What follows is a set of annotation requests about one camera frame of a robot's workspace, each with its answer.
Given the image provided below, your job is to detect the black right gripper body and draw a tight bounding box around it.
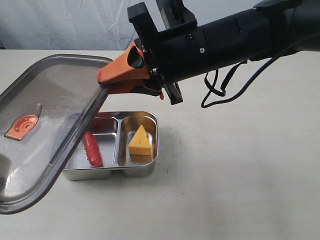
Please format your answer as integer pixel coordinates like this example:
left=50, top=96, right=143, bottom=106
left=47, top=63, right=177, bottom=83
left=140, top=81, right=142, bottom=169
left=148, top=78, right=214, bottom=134
left=127, top=2, right=201, bottom=105

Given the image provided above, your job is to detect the yellow cheese wedge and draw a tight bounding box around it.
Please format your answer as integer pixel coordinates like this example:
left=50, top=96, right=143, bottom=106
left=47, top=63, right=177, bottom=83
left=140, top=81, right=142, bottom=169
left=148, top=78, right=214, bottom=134
left=128, top=125, right=152, bottom=156

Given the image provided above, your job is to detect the red sausage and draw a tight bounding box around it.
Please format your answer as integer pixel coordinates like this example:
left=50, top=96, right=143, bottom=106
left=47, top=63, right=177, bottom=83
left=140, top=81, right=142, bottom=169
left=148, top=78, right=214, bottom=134
left=83, top=131, right=103, bottom=168

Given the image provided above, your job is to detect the dark lid with orange seal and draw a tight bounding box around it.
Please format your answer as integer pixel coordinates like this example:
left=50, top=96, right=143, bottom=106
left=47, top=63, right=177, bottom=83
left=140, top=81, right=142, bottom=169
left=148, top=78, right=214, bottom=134
left=0, top=53, right=111, bottom=215

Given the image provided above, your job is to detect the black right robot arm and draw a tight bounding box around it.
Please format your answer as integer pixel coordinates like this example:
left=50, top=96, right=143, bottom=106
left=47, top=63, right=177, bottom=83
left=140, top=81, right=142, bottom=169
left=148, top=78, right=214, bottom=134
left=97, top=0, right=320, bottom=105

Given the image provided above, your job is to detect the white backdrop cloth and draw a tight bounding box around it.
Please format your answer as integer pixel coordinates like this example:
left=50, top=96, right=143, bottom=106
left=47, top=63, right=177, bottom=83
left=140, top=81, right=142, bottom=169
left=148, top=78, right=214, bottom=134
left=0, top=0, right=261, bottom=52

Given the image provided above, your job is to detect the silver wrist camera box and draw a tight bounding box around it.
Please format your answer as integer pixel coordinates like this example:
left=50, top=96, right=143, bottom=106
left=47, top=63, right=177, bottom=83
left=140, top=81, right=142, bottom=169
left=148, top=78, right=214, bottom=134
left=155, top=0, right=198, bottom=30

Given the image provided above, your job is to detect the black cable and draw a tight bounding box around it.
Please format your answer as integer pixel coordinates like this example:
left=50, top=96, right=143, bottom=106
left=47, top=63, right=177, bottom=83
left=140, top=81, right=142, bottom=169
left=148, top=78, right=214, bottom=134
left=200, top=39, right=320, bottom=109

